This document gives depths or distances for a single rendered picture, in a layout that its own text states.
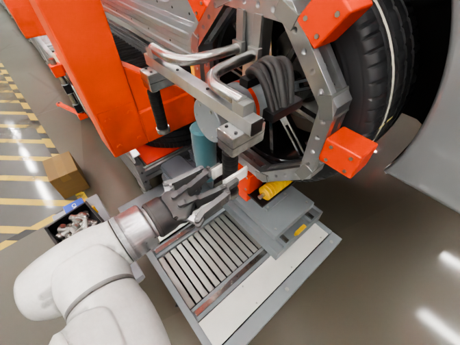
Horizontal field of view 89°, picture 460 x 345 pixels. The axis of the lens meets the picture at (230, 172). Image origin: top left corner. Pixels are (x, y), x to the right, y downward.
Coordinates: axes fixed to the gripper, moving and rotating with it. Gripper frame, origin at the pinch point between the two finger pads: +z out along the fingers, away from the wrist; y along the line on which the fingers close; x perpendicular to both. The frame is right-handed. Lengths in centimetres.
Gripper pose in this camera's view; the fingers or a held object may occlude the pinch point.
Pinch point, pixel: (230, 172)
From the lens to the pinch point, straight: 54.0
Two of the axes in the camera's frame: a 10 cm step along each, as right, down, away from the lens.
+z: 7.6, -4.8, 4.4
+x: 0.0, -6.7, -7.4
